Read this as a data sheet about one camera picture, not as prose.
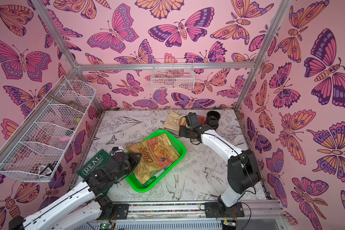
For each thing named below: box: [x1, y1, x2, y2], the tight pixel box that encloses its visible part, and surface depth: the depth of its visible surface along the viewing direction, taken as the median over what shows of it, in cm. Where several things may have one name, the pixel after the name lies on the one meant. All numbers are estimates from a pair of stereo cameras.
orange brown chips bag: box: [126, 133, 181, 184], surface depth 89 cm
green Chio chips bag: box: [140, 175, 157, 189], surface depth 83 cm
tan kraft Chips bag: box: [132, 149, 161, 185], surface depth 83 cm
